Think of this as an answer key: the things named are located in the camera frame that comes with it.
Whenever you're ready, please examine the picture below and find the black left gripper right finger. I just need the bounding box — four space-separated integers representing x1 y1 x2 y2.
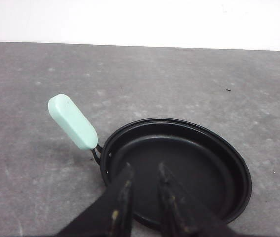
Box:
157 163 236 237

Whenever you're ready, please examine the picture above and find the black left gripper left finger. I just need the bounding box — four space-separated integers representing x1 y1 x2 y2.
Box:
56 164 134 237

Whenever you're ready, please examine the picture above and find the black frying pan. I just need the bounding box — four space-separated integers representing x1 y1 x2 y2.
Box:
48 94 252 230

